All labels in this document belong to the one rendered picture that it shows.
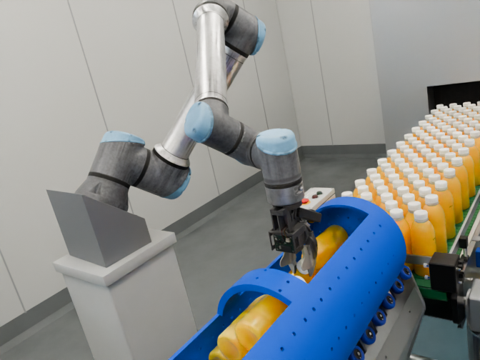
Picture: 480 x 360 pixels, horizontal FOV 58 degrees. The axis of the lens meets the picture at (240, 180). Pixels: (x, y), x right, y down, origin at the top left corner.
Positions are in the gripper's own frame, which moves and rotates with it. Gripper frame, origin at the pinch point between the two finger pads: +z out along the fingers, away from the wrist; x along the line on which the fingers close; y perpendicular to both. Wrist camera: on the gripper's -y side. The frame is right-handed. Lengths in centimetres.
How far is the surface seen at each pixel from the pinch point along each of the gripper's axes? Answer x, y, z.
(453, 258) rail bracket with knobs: 28.3, -33.2, 10.9
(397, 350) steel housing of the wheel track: 19.3, -8.1, 25.8
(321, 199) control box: -19, -48, 2
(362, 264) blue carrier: 17.4, 2.2, -5.3
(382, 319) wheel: 17.0, -6.1, 15.4
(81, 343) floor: -211, -33, 114
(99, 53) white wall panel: -269, -156, -72
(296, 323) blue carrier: 15.4, 28.7, -7.6
